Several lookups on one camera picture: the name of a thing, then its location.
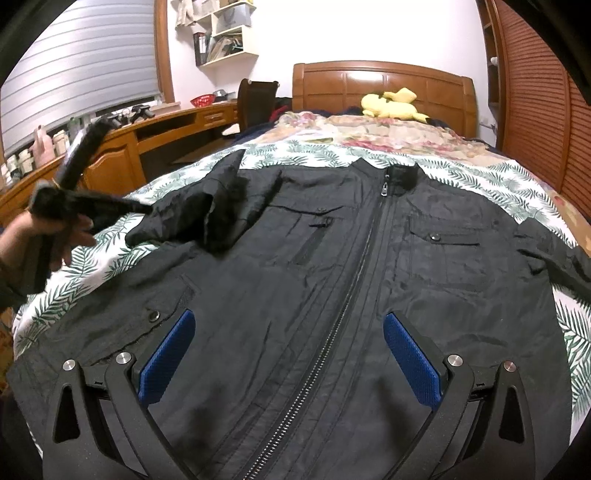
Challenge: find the black zip jacket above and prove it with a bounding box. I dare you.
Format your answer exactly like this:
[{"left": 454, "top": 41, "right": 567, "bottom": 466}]
[{"left": 8, "top": 151, "right": 590, "bottom": 479}]

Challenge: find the person's left hand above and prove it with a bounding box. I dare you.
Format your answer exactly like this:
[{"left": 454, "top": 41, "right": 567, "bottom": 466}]
[{"left": 1, "top": 211, "right": 95, "bottom": 295}]

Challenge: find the pink bottle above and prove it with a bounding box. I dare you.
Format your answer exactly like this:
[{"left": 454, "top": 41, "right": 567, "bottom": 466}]
[{"left": 32, "top": 125, "right": 56, "bottom": 168}]

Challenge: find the wooden desk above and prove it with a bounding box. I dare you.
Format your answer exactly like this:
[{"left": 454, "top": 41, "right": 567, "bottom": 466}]
[{"left": 0, "top": 99, "right": 240, "bottom": 227}]

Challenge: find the grey window blind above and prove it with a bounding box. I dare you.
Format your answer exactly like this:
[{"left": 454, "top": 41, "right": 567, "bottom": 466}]
[{"left": 1, "top": 1, "right": 160, "bottom": 155}]

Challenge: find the red basket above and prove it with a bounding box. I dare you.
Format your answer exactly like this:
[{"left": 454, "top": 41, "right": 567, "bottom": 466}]
[{"left": 190, "top": 94, "right": 215, "bottom": 108}]

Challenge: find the dark wooden chair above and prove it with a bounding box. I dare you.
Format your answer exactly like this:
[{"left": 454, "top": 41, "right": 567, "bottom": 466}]
[{"left": 238, "top": 78, "right": 280, "bottom": 133}]

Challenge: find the floral quilt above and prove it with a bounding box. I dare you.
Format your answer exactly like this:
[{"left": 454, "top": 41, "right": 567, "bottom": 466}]
[{"left": 259, "top": 111, "right": 590, "bottom": 251}]

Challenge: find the wooden wardrobe louvre door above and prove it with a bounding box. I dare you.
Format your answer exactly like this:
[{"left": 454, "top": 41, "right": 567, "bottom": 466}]
[{"left": 477, "top": 1, "right": 590, "bottom": 216}]

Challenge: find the wooden headboard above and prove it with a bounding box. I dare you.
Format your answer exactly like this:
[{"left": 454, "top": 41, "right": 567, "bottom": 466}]
[{"left": 293, "top": 60, "right": 478, "bottom": 138}]

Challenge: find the yellow plush toy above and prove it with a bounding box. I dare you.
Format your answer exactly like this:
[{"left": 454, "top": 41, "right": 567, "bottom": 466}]
[{"left": 361, "top": 87, "right": 429, "bottom": 123}]

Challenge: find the white wall shelf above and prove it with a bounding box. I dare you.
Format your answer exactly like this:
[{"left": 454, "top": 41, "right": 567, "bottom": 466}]
[{"left": 171, "top": 1, "right": 257, "bottom": 69}]

